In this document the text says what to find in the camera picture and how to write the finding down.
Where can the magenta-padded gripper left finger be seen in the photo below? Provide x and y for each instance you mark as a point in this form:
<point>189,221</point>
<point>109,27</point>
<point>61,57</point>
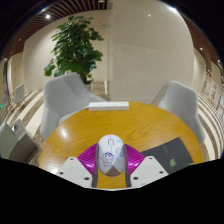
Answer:
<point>81,168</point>

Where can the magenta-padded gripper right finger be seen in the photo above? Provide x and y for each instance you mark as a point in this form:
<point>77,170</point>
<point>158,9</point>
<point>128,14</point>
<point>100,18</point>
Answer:
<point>141,168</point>

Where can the white printed computer mouse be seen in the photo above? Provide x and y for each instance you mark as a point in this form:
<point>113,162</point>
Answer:
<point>111,155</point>

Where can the dark grey mouse pad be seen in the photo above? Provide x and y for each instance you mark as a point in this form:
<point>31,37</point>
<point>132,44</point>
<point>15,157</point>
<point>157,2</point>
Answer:
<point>170,153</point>

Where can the white power strip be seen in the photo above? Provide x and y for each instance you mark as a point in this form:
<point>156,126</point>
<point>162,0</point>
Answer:
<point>108,106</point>

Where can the grey upholstered chair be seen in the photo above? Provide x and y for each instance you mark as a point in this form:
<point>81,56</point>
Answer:
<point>65,100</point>
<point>183,106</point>

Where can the grey chair with wooden legs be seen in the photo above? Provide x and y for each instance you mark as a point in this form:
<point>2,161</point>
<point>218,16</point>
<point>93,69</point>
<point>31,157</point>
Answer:
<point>18,96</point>

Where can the green potted plant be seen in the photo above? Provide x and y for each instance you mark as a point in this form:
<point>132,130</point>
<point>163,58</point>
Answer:
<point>75,46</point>

